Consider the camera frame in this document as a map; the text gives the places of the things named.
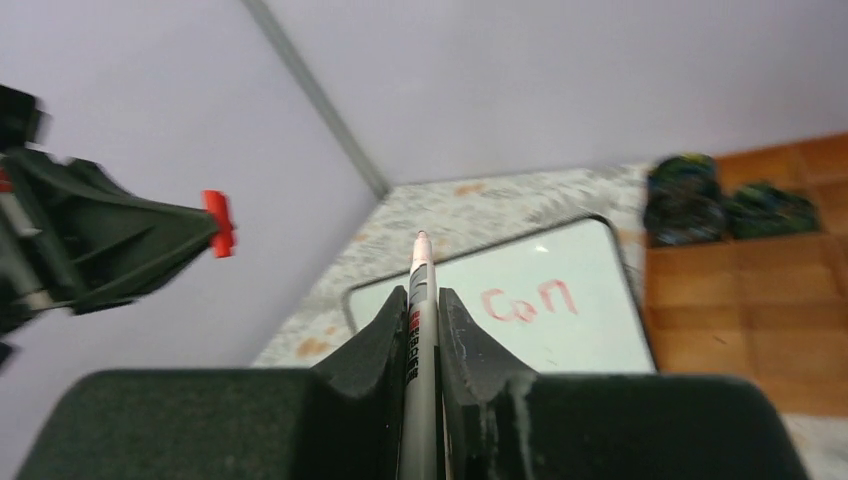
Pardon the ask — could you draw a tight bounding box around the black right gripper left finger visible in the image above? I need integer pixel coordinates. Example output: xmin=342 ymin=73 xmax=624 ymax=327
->
xmin=18 ymin=287 xmax=407 ymax=479

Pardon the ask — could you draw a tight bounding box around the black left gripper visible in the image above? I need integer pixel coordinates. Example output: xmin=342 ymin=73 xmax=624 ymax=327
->
xmin=1 ymin=85 xmax=217 ymax=332

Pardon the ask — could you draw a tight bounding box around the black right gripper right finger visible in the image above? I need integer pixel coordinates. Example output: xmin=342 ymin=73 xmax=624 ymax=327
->
xmin=439 ymin=288 xmax=807 ymax=479

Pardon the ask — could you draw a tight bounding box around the white red whiteboard marker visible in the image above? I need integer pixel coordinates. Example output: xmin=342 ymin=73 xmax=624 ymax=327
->
xmin=398 ymin=231 xmax=441 ymax=479

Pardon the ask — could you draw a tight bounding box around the black framed whiteboard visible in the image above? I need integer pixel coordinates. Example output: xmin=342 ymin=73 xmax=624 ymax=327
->
xmin=342 ymin=213 xmax=658 ymax=376

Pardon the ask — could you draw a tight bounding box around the red marker cap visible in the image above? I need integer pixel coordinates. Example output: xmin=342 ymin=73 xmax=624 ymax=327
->
xmin=203 ymin=190 xmax=236 ymax=258

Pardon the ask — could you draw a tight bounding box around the floral table cloth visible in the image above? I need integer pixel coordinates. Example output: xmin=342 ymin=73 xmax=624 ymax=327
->
xmin=254 ymin=165 xmax=847 ymax=479

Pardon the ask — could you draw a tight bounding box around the black coiled band middle left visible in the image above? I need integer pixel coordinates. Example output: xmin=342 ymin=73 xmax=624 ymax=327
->
xmin=643 ymin=153 xmax=727 ymax=248

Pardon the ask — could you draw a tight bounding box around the left aluminium frame post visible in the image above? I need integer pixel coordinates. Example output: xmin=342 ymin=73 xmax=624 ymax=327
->
xmin=241 ymin=0 xmax=392 ymax=200

